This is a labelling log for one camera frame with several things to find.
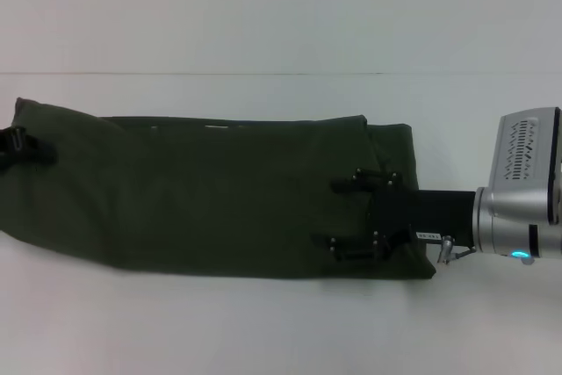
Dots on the dark green t-shirt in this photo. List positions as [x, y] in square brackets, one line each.
[197, 195]

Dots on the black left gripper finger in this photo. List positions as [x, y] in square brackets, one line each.
[26, 149]

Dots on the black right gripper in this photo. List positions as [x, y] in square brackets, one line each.
[421, 217]

